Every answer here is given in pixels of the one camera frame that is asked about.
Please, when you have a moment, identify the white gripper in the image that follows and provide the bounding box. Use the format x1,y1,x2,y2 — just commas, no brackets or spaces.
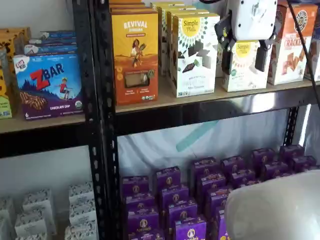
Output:
214,0,278,76

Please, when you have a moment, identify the small white yellow-label box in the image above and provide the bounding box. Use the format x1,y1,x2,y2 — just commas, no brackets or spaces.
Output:
221,39,274,93

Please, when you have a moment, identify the small white cracker box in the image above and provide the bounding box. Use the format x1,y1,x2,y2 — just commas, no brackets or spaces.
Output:
215,42,226,79

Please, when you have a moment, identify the orange white crackers box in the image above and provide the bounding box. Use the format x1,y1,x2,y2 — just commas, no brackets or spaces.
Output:
266,1,319,86

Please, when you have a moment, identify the Simple Mills mint chocolate box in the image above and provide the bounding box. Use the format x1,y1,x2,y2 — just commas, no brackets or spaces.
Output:
157,3,199,78
171,13,221,99
149,1,186,10
165,9,211,85

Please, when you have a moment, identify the wooden shelf board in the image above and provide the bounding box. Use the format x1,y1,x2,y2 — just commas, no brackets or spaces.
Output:
0,114,87,135
114,74,320,114

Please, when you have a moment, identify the purple Annie's box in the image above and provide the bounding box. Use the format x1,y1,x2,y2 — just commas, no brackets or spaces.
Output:
290,155,318,174
167,198,199,224
124,192,156,214
159,184,190,209
214,209,229,240
278,144,305,164
128,228,165,240
205,185,235,219
126,206,160,235
250,148,276,168
155,166,182,191
191,156,219,176
121,175,150,198
195,171,225,194
174,216,208,240
220,155,246,176
261,160,290,180
229,169,256,189

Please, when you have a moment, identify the orange Revival box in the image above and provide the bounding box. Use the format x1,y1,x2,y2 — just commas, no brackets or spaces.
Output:
108,0,151,7
109,4,155,15
111,11,160,106

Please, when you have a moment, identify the purple blue ZBar box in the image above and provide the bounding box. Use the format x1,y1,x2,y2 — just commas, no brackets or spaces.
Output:
23,44,79,57
28,37,78,48
13,53,85,121
40,30,77,41

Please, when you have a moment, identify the white patterned box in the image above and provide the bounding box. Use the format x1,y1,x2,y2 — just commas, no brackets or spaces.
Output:
21,189,53,214
14,211,58,236
68,199,98,221
65,219,99,240
0,196,15,219
68,181,95,201
14,232,49,240

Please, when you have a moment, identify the teal tape strip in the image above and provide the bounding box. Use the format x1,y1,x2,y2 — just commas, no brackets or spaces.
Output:
175,119,221,153

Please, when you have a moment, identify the black metal shelving rack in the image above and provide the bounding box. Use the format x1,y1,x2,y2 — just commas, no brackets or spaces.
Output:
0,0,101,240
91,0,320,240

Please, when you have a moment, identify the black cable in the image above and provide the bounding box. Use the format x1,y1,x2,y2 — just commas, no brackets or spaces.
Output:
286,0,320,111

